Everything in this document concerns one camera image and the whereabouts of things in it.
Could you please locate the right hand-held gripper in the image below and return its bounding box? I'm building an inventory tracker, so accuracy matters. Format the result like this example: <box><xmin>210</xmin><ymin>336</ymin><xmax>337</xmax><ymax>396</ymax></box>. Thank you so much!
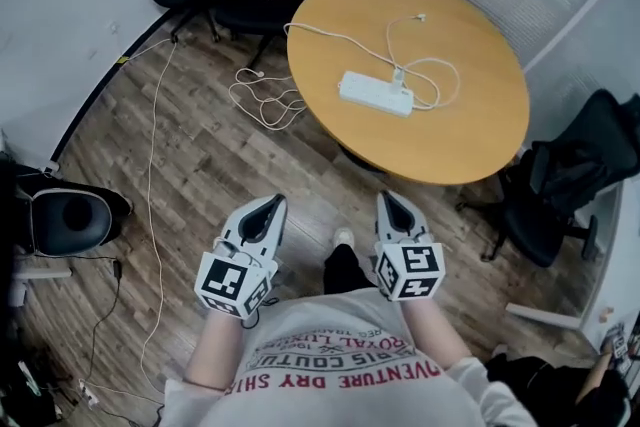
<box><xmin>373</xmin><ymin>190</ymin><xmax>447</xmax><ymax>303</ymax></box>

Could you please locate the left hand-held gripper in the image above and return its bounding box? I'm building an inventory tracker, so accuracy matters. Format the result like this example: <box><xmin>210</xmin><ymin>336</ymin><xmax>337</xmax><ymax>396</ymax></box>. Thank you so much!
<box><xmin>193</xmin><ymin>194</ymin><xmax>289</xmax><ymax>320</ymax></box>

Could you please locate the white power strip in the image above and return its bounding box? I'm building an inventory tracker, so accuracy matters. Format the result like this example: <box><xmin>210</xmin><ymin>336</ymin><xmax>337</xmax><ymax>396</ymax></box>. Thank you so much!
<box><xmin>338</xmin><ymin>69</ymin><xmax>416</xmax><ymax>118</ymax></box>

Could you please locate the person's left forearm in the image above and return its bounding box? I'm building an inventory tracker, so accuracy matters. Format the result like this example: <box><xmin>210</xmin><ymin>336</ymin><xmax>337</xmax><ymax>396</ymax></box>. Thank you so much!
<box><xmin>183</xmin><ymin>308</ymin><xmax>252</xmax><ymax>392</ymax></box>

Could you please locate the person's right forearm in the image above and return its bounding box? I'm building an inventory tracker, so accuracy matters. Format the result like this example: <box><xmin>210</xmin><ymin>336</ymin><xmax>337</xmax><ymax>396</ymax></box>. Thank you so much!
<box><xmin>401</xmin><ymin>298</ymin><xmax>475</xmax><ymax>372</ymax></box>

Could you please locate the person's white shoe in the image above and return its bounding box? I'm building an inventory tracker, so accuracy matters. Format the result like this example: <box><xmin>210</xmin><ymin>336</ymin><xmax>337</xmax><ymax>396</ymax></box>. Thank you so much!
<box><xmin>332</xmin><ymin>226</ymin><xmax>356</xmax><ymax>250</ymax></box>

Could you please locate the person's black trouser leg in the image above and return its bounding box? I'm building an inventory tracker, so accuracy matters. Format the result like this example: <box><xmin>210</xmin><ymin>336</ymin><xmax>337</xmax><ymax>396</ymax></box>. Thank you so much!
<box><xmin>322</xmin><ymin>243</ymin><xmax>380</xmax><ymax>297</ymax></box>

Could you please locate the black mesh office chair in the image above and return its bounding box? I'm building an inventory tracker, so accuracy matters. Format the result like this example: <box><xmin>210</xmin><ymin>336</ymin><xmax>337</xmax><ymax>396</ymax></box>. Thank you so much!
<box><xmin>480</xmin><ymin>88</ymin><xmax>640</xmax><ymax>269</ymax></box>

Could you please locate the person's white printed shirt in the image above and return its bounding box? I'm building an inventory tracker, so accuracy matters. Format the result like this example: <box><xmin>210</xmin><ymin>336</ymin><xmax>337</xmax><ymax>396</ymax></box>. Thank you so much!
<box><xmin>158</xmin><ymin>288</ymin><xmax>540</xmax><ymax>427</ymax></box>

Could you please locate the thin dark wrist band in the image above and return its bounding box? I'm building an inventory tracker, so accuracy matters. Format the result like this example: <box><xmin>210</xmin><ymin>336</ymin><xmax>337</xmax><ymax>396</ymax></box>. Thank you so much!
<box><xmin>181</xmin><ymin>377</ymin><xmax>227</xmax><ymax>392</ymax></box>

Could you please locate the white board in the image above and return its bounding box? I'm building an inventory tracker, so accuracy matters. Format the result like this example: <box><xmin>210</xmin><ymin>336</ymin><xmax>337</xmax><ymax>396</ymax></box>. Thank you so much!
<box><xmin>504</xmin><ymin>302</ymin><xmax>582</xmax><ymax>331</ymax></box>

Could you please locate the black jacket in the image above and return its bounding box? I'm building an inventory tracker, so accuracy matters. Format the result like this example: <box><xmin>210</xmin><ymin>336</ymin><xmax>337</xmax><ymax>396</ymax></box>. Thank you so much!
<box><xmin>517</xmin><ymin>88</ymin><xmax>640</xmax><ymax>216</ymax></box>

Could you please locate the black bag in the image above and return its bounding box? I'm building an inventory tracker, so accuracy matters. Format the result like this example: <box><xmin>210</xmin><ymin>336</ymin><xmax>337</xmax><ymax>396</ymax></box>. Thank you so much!
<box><xmin>485</xmin><ymin>353</ymin><xmax>632</xmax><ymax>427</ymax></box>

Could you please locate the white cabinet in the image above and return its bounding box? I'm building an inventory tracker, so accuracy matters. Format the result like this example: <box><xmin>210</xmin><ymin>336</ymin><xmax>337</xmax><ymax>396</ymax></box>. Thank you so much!
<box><xmin>581</xmin><ymin>174</ymin><xmax>640</xmax><ymax>352</ymax></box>

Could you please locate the small white floor socket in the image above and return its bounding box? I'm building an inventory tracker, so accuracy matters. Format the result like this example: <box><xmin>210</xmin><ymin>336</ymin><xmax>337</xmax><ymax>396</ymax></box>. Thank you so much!
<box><xmin>76</xmin><ymin>378</ymin><xmax>102</xmax><ymax>409</ymax></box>

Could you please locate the long cream floor cable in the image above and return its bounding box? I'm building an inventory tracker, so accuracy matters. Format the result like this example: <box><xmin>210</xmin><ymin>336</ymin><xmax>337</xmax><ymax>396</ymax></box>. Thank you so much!
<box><xmin>118</xmin><ymin>37</ymin><xmax>180</xmax><ymax>407</ymax></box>

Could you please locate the white charger cable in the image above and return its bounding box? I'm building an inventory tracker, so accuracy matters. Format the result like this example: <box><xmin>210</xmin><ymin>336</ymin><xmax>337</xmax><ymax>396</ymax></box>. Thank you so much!
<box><xmin>384</xmin><ymin>12</ymin><xmax>461</xmax><ymax>112</ymax></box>

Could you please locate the thin black floor cable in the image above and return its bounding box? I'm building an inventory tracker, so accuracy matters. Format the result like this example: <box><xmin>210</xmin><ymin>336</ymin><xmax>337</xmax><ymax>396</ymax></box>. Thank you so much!
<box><xmin>78</xmin><ymin>254</ymin><xmax>125</xmax><ymax>397</ymax></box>

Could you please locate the white power strip cord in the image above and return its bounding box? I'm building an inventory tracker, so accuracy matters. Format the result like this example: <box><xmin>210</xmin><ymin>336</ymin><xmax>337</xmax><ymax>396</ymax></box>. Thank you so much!
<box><xmin>228</xmin><ymin>21</ymin><xmax>401</xmax><ymax>133</ymax></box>

